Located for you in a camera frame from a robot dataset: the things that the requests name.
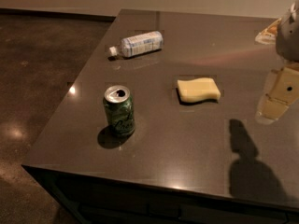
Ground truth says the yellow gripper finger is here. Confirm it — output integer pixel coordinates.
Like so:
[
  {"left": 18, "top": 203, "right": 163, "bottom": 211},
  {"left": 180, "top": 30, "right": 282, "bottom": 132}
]
[
  {"left": 256, "top": 64, "right": 299, "bottom": 124},
  {"left": 255, "top": 18, "right": 282, "bottom": 45}
]

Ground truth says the dark counter cabinet base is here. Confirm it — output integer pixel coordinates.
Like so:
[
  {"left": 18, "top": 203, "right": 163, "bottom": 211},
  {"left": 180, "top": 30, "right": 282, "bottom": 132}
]
[{"left": 23, "top": 164, "right": 299, "bottom": 224}]

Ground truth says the blue plastic water bottle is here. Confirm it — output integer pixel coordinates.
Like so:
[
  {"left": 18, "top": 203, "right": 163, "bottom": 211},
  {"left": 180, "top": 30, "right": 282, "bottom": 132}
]
[{"left": 108, "top": 31, "right": 164, "bottom": 58}]

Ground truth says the yellow sponge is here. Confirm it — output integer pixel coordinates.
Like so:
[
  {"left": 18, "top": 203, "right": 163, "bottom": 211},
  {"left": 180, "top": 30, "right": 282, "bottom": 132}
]
[{"left": 178, "top": 77, "right": 221, "bottom": 104}]

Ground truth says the green soda can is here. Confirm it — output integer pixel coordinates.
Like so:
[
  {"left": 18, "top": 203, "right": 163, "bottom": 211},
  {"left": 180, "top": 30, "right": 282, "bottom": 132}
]
[{"left": 103, "top": 85, "right": 135, "bottom": 137}]

